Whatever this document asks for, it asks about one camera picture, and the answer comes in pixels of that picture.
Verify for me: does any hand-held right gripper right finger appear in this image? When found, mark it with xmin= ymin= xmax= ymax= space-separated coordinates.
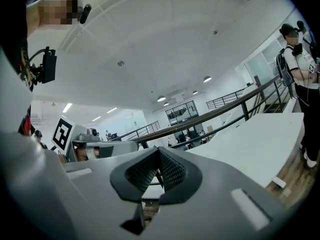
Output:
xmin=149 ymin=145 xmax=289 ymax=240

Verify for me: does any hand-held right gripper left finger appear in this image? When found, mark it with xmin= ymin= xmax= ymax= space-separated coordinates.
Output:
xmin=63 ymin=145 xmax=159 ymax=240

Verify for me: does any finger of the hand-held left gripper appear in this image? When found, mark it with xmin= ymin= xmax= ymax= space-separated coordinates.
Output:
xmin=97 ymin=141 xmax=140 ymax=159

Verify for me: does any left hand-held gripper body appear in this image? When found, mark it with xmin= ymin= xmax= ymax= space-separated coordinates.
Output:
xmin=51 ymin=115 xmax=101 ymax=163

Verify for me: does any person's left hand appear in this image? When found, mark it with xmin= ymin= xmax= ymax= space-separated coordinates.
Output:
xmin=76 ymin=145 xmax=100 ymax=161

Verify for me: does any black metal balustrade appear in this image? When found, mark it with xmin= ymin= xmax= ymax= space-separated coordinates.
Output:
xmin=112 ymin=120 xmax=160 ymax=141
xmin=206 ymin=88 xmax=247 ymax=110

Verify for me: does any black chest-mounted device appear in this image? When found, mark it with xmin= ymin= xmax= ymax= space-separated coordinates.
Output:
xmin=28 ymin=46 xmax=58 ymax=85

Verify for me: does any black framed glass window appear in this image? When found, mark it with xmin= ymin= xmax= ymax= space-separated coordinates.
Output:
xmin=165 ymin=100 xmax=200 ymax=127

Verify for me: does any person's black printed shirt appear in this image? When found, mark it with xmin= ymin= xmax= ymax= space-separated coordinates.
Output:
xmin=0 ymin=2 xmax=36 ymax=137

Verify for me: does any person's head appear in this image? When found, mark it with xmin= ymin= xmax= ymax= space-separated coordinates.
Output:
xmin=26 ymin=0 xmax=85 ymax=35

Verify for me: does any black railing with wooden rail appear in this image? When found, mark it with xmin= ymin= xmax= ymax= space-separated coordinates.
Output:
xmin=109 ymin=72 xmax=295 ymax=150

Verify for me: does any black head-mounted camera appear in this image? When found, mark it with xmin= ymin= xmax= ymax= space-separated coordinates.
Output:
xmin=79 ymin=4 xmax=92 ymax=25

